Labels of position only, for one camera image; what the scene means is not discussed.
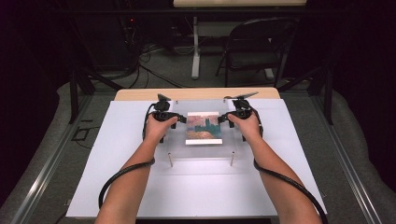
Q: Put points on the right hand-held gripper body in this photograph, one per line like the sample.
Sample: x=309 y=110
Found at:
x=242 y=109

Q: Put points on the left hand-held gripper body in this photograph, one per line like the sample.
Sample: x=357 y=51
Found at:
x=163 y=114

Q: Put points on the colourful painting print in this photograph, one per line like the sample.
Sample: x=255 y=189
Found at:
x=204 y=127

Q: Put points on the clear acrylic photo frame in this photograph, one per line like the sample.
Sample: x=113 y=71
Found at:
x=204 y=152

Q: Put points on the person's left hand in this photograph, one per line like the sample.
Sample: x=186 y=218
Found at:
x=157 y=129

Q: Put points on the person's right hand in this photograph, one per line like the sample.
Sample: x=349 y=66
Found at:
x=247 y=127

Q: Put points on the wooden table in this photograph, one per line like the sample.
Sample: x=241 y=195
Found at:
x=193 y=93

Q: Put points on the black folding chair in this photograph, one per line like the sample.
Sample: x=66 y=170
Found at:
x=255 y=59

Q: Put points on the white table board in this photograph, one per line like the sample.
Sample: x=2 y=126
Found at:
x=193 y=193

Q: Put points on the white desk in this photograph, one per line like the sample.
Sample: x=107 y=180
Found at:
x=195 y=46

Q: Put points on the dark equipment rack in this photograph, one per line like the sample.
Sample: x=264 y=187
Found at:
x=129 y=40

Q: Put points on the black metal stand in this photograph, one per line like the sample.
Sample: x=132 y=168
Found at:
x=73 y=93
x=328 y=93

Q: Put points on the aluminium rail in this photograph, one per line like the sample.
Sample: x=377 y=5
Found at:
x=46 y=168
x=348 y=168

